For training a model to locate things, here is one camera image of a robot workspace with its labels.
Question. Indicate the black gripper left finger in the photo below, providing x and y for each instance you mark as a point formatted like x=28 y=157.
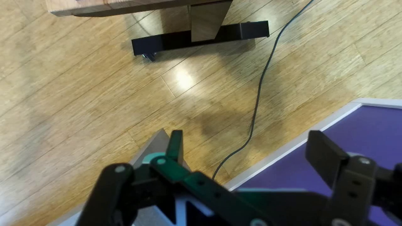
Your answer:
x=186 y=198

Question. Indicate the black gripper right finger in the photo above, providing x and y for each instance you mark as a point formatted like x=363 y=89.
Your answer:
x=357 y=183

